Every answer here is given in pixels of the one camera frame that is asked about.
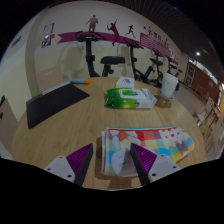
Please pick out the beige wooden chair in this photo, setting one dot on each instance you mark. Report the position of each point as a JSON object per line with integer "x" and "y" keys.
{"x": 50, "y": 78}
{"x": 7, "y": 130}

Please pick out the black exercise bike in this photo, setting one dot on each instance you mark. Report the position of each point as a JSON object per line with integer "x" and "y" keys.
{"x": 133, "y": 56}
{"x": 174, "y": 69}
{"x": 88, "y": 50}
{"x": 156, "y": 63}

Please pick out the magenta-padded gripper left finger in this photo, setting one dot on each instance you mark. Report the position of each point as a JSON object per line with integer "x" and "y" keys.
{"x": 63, "y": 166}

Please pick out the wooden shelf unit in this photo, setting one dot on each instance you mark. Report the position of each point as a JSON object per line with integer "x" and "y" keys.
{"x": 190, "y": 75}

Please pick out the blue and orange marker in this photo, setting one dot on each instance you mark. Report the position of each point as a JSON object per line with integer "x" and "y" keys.
{"x": 80, "y": 81}

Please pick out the green wet wipes pack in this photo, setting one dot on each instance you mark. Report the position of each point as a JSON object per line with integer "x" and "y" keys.
{"x": 128, "y": 98}

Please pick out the round ceiling light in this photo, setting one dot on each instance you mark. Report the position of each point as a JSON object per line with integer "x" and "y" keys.
{"x": 198, "y": 53}

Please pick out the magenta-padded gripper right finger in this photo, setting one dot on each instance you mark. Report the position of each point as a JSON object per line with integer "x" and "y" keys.
{"x": 161, "y": 165}

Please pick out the colourful checked towel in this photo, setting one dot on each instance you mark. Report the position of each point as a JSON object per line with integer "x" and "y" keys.
{"x": 160, "y": 140}

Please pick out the wall poster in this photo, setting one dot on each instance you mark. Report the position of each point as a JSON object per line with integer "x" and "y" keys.
{"x": 48, "y": 35}

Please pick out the flat white box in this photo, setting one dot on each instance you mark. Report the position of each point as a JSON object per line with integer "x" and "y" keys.
{"x": 125, "y": 82}

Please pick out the brown tape roll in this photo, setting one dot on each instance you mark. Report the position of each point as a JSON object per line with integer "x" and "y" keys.
{"x": 161, "y": 102}

